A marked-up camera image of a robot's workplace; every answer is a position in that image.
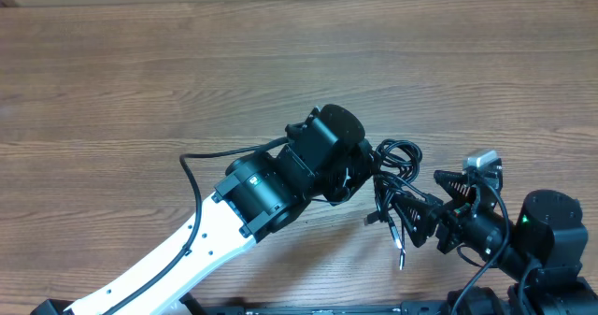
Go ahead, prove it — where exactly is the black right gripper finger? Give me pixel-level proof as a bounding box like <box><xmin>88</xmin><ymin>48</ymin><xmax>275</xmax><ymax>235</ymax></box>
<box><xmin>392</xmin><ymin>194</ymin><xmax>443</xmax><ymax>248</ymax></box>
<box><xmin>434</xmin><ymin>170</ymin><xmax>476</xmax><ymax>203</ymax></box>

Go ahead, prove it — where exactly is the thin black cable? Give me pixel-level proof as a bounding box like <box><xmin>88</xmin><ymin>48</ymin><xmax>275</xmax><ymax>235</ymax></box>
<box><xmin>373</xmin><ymin>138</ymin><xmax>424</xmax><ymax>272</ymax></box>

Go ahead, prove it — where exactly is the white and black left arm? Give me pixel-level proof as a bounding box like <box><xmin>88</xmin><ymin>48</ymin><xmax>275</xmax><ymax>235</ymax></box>
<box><xmin>33</xmin><ymin>104</ymin><xmax>374</xmax><ymax>315</ymax></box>

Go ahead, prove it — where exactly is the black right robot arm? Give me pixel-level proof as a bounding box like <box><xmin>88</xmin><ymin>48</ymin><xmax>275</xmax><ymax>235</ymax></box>
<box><xmin>391</xmin><ymin>163</ymin><xmax>597</xmax><ymax>314</ymax></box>

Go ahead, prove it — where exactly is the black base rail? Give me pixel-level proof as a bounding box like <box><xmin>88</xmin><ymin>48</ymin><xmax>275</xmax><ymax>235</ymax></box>
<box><xmin>180</xmin><ymin>294</ymin><xmax>449</xmax><ymax>315</ymax></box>

